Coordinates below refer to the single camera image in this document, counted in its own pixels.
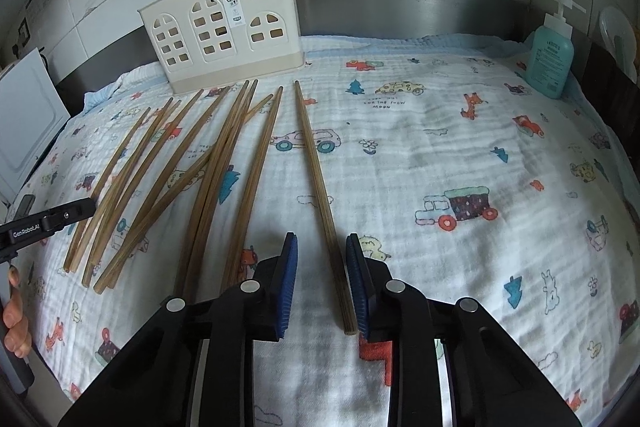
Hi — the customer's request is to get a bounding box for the teal soap dispenser bottle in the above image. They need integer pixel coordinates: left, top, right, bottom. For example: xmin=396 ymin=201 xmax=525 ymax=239
xmin=525 ymin=0 xmax=586 ymax=100

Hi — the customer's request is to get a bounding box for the white microwave oven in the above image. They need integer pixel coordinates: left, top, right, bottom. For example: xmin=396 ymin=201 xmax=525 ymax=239
xmin=0 ymin=49 xmax=70 ymax=204

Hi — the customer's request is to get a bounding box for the cream plastic utensil holder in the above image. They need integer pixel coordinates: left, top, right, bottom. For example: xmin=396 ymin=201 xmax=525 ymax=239
xmin=139 ymin=0 xmax=304 ymax=94

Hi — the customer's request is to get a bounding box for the wall power socket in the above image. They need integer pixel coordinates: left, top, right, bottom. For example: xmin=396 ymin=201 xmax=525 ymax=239
xmin=11 ymin=17 xmax=30 ymax=58

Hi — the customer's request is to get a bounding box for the person's left hand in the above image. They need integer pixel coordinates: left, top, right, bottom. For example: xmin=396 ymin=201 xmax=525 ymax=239
xmin=2 ymin=265 xmax=32 ymax=359

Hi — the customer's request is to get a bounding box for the white plate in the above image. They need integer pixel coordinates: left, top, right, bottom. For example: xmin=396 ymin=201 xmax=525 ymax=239
xmin=598 ymin=5 xmax=638 ymax=84

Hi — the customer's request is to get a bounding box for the blue trimmed underlying cloth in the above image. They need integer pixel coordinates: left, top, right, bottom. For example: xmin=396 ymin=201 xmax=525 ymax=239
xmin=81 ymin=31 xmax=532 ymax=115

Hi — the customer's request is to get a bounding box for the white patterned cloth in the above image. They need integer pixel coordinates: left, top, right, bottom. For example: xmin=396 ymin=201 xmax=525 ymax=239
xmin=16 ymin=52 xmax=639 ymax=426

